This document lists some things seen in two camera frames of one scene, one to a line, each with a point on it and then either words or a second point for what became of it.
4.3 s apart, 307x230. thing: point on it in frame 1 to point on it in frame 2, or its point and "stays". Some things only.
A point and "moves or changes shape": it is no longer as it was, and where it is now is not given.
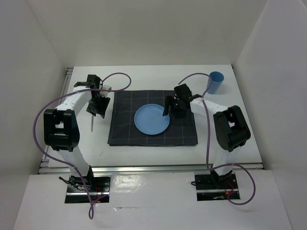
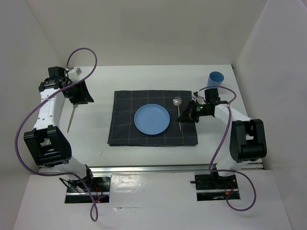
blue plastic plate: (148, 119) stays
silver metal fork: (92, 122) moves or changes shape
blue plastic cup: (217, 78) stays
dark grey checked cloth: (123, 131) stays
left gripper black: (100, 110) to (84, 95)
